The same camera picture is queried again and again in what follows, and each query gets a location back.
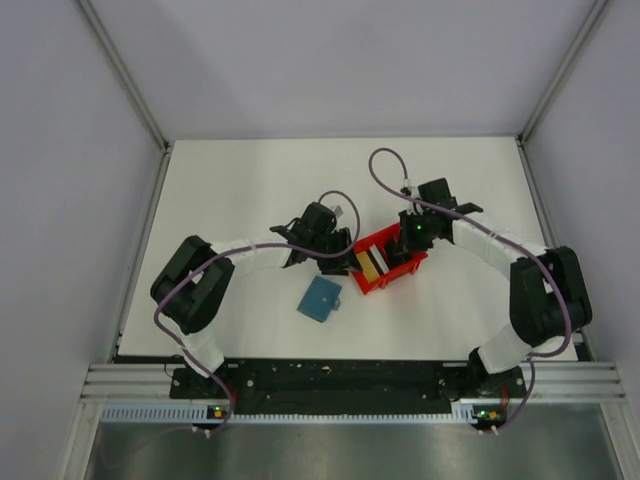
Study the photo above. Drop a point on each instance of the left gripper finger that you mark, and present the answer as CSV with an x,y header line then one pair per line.
x,y
348,262
333,267

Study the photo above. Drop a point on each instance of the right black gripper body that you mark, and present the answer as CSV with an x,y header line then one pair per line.
x,y
419,228

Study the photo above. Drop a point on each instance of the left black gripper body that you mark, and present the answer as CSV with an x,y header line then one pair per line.
x,y
323,243

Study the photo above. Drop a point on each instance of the red plastic bin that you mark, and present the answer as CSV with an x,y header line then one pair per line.
x,y
379,239

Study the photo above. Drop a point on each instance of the blue leather card holder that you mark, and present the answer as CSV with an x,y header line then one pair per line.
x,y
320,300

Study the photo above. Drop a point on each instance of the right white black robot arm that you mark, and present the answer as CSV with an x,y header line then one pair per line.
x,y
548,298

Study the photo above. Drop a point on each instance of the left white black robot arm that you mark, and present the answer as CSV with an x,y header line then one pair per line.
x,y
191,287

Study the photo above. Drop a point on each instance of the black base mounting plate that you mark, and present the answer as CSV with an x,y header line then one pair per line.
x,y
343,386

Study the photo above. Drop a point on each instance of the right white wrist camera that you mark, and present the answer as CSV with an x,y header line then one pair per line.
x,y
408,190

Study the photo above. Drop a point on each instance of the grey slotted cable duct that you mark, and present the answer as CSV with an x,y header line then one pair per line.
x,y
202,414

